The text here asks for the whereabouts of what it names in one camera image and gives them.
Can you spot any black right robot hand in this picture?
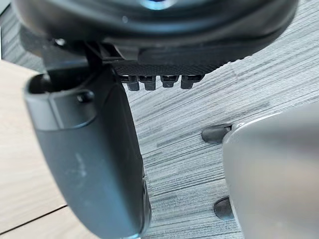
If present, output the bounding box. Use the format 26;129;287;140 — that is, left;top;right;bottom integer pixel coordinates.
11;0;300;239

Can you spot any light wood cabinet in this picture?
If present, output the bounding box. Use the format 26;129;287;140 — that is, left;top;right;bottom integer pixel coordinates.
0;59;99;239

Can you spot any dark robot foot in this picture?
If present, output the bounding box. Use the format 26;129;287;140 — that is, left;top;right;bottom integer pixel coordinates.
201;123;233;145
213;196;236;220

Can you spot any silver robot leg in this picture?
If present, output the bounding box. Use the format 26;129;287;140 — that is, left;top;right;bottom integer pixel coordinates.
222;102;319;239

